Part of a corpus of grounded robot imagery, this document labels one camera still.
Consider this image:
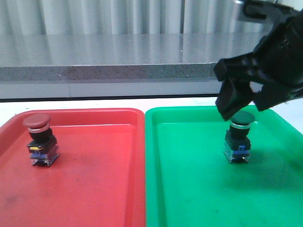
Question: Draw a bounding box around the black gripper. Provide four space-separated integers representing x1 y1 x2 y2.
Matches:
214 14 303 121

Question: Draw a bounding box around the green mushroom push button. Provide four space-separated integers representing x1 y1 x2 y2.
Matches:
223 111 255 163

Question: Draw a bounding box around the red mushroom push button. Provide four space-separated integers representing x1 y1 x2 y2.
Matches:
23 113 60 167

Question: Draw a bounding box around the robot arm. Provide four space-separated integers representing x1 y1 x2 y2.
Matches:
214 0 303 120

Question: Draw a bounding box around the green plastic tray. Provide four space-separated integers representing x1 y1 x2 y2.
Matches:
145 106 303 227

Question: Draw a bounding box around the red plastic tray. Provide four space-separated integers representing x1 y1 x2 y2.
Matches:
0 108 146 227

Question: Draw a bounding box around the grey stone ledge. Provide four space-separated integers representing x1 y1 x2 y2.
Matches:
0 32 263 100

